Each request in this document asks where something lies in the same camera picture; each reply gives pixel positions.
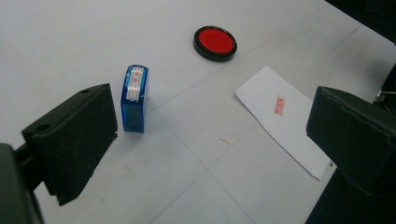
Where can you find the blue stamp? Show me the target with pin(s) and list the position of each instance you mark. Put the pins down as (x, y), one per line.
(134, 102)

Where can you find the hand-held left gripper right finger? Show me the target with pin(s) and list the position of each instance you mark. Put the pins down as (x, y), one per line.
(351, 137)

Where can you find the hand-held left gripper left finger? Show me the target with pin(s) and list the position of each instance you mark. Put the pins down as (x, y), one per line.
(74, 140)

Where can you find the round red ink pad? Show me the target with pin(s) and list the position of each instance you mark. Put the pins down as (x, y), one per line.
(215, 40)

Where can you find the white paper sheet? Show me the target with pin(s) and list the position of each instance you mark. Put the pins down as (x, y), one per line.
(289, 137)

